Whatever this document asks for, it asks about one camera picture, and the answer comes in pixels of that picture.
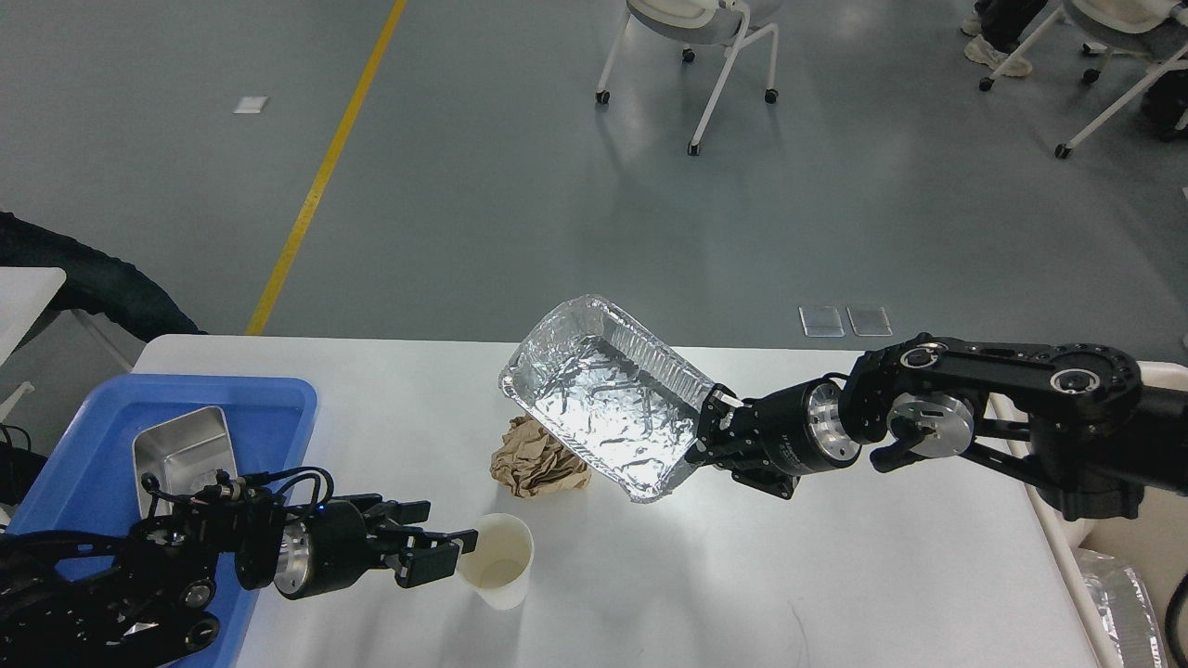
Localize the blue plastic tray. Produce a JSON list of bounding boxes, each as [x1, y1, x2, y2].
[[6, 374, 317, 667]]

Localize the white chair right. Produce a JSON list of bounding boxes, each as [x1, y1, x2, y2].
[[977, 1, 1187, 160]]

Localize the aluminium foil tray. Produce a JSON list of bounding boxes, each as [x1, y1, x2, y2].
[[499, 294, 714, 504]]

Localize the beige plastic bin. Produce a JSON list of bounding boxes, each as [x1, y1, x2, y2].
[[979, 360, 1188, 668]]

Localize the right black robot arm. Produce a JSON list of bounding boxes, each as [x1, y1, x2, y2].
[[684, 333, 1187, 521]]

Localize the square steel container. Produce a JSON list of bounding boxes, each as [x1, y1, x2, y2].
[[132, 405, 238, 519]]

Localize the white paper cup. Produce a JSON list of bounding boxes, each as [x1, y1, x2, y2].
[[459, 513, 535, 611]]

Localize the brown paper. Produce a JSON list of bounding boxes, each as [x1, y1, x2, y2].
[[489, 415, 590, 499]]

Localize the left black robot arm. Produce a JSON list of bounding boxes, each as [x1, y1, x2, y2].
[[1, 466, 479, 667]]

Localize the small white side table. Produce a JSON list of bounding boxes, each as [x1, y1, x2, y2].
[[1, 266, 65, 365]]

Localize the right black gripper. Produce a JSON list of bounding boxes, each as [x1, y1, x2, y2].
[[685, 378, 862, 500]]

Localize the seated person feet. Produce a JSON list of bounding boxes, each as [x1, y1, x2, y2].
[[960, 1, 1048, 71]]

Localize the white chair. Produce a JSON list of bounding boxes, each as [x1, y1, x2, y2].
[[594, 1, 783, 157], [977, 1, 1187, 160]]

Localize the white chair centre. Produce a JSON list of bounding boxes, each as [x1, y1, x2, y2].
[[594, 1, 783, 157]]

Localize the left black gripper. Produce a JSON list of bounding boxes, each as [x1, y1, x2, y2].
[[273, 494, 479, 600]]

